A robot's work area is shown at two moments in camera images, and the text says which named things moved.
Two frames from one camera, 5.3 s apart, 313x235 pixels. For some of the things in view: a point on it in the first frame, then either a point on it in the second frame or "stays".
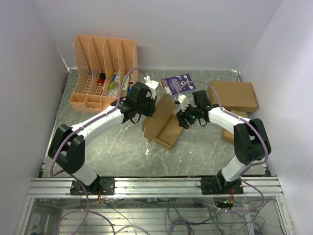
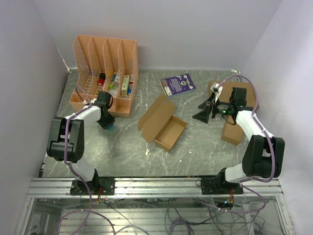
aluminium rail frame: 262,187 stays
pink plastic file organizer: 101,64 stays
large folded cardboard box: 234,96 stays
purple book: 178,84 stays
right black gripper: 181,116 → 203,115
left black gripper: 152,109 → 110,121
